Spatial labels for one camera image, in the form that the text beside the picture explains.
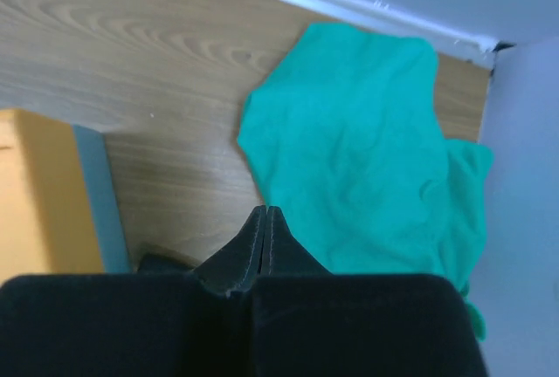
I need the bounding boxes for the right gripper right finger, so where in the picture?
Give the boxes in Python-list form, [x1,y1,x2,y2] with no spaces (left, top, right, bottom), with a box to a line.
[251,207,487,376]

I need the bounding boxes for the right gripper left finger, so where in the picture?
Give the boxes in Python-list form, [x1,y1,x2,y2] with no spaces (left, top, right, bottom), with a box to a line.
[1,207,266,376]

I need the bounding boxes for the yellow and grey drawer box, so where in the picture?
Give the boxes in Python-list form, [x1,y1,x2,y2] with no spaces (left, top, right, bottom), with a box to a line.
[1,109,132,281]

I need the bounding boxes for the green cloth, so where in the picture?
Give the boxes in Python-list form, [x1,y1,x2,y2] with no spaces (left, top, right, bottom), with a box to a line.
[236,22,495,343]

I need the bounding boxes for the aluminium rail frame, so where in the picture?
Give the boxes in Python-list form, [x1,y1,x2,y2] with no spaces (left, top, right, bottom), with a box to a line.
[278,0,514,69]

